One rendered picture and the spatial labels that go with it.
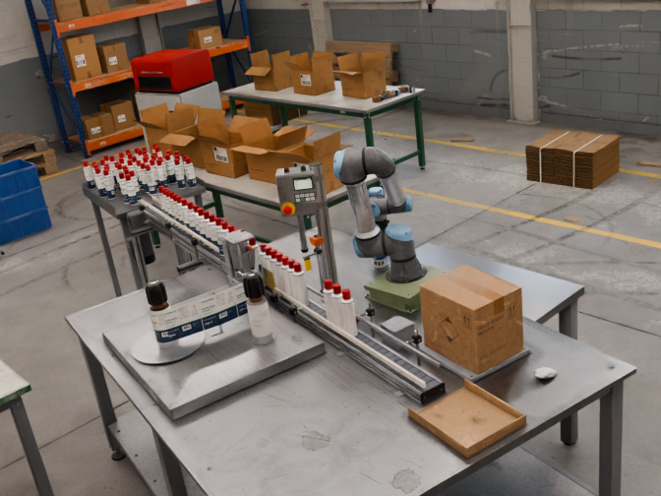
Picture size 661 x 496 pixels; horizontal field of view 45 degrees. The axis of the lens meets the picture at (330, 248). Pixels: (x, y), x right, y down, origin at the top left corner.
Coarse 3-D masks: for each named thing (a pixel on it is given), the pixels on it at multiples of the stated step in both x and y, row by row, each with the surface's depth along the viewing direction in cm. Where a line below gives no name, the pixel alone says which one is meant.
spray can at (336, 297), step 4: (332, 284) 320; (336, 284) 319; (332, 288) 319; (336, 288) 318; (340, 288) 319; (336, 292) 319; (340, 292) 320; (332, 296) 320; (336, 296) 319; (340, 296) 319; (332, 300) 321; (336, 300) 319; (340, 300) 319; (332, 304) 322; (336, 304) 320; (340, 304) 320; (336, 308) 321; (340, 308) 321; (336, 312) 322; (340, 312) 321; (336, 316) 323; (340, 316) 322; (336, 320) 324; (340, 320) 323; (336, 324) 324; (340, 324) 324; (340, 328) 324
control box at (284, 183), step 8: (280, 168) 340; (296, 168) 338; (280, 176) 332; (288, 176) 332; (296, 176) 332; (304, 176) 332; (312, 176) 331; (280, 184) 333; (288, 184) 333; (280, 192) 335; (288, 192) 335; (296, 192) 334; (304, 192) 334; (280, 200) 336; (288, 200) 336; (280, 208) 338; (296, 208) 337; (304, 208) 337; (312, 208) 337; (288, 216) 339
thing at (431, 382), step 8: (312, 304) 351; (304, 312) 345; (320, 312) 343; (328, 328) 330; (360, 336) 320; (352, 344) 315; (368, 344) 313; (376, 344) 313; (368, 352) 308; (384, 352) 306; (392, 352) 306; (376, 360) 302; (392, 360) 300; (400, 360) 300; (392, 368) 295; (408, 368) 294; (416, 368) 293; (400, 376) 290; (416, 376) 289; (424, 376) 288; (416, 384) 284; (432, 384) 283; (440, 384) 283; (424, 392) 279
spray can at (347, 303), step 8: (344, 288) 315; (344, 296) 313; (344, 304) 314; (352, 304) 315; (344, 312) 315; (352, 312) 316; (344, 320) 317; (352, 320) 317; (344, 328) 320; (352, 328) 318
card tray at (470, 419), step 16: (464, 384) 286; (448, 400) 281; (464, 400) 280; (480, 400) 278; (496, 400) 273; (416, 416) 271; (432, 416) 273; (448, 416) 272; (464, 416) 271; (480, 416) 270; (496, 416) 269; (512, 416) 267; (432, 432) 265; (448, 432) 264; (464, 432) 263; (480, 432) 262; (496, 432) 256; (464, 448) 251; (480, 448) 254
